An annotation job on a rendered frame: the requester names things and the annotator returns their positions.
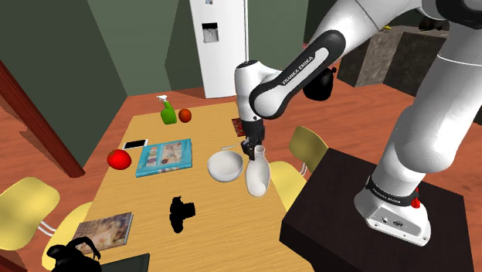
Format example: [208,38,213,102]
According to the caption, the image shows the white bowl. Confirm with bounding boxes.
[206,150,244,183]

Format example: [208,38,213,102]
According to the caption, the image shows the white vase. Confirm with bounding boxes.
[245,144,272,198]

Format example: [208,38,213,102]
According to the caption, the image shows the yellow chair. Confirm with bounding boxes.
[268,125,330,213]
[0,176,94,272]

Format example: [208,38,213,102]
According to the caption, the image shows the black round pot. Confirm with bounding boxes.
[303,66,338,102]

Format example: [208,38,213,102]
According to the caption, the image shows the white refrigerator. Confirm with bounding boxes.
[188,0,250,100]

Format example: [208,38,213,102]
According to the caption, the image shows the green spray bottle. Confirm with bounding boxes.
[157,94,178,126]

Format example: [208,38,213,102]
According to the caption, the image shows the blue picture book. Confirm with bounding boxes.
[134,138,193,179]

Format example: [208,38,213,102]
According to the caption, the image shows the wooden table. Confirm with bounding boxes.
[73,100,315,272]

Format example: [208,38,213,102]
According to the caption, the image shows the white phone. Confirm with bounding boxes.
[122,138,149,151]

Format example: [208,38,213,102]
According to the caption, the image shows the dark robot stand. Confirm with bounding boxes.
[279,148,475,272]

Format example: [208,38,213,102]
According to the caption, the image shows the red tomato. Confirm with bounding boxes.
[107,148,133,171]

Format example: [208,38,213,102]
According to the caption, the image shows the grey stone counter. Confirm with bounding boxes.
[337,16,451,97]

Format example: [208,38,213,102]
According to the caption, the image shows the brown picture book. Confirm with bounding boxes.
[70,212,134,255]

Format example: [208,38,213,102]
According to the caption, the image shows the dark laptop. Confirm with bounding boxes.
[99,253,151,272]

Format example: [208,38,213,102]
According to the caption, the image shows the black camera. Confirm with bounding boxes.
[168,195,197,234]

